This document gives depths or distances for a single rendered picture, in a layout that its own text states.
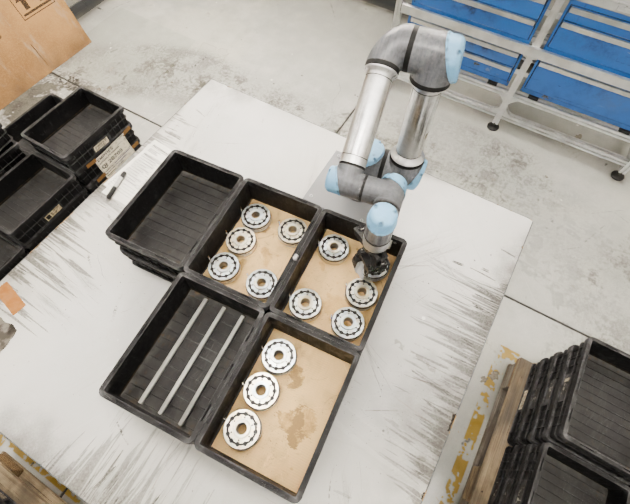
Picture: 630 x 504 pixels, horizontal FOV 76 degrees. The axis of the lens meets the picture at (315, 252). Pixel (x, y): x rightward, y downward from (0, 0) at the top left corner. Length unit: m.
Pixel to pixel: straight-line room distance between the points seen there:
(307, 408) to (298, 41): 2.95
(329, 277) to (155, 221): 0.65
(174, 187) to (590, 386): 1.73
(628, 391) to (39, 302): 2.17
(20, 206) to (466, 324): 2.13
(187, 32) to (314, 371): 3.12
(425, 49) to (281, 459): 1.14
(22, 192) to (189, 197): 1.16
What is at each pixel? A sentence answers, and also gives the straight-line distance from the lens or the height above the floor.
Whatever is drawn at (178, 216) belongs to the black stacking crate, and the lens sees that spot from 1.54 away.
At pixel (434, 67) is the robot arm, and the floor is 1.35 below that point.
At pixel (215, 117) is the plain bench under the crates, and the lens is 2.01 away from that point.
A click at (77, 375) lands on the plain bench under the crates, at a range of 1.58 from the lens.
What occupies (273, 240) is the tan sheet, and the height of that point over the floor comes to 0.83.
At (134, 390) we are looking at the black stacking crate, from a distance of 1.34.
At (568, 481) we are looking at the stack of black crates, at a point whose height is 0.38.
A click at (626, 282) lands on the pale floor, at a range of 2.84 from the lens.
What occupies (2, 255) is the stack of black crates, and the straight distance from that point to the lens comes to 2.53.
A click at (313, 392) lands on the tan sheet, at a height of 0.83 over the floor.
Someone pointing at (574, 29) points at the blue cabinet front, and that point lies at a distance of 2.73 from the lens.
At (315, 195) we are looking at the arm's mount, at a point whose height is 0.76.
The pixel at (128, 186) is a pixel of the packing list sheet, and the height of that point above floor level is 0.70.
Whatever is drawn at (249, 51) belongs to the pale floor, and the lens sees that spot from 3.55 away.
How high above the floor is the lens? 2.05
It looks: 62 degrees down
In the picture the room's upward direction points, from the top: 1 degrees clockwise
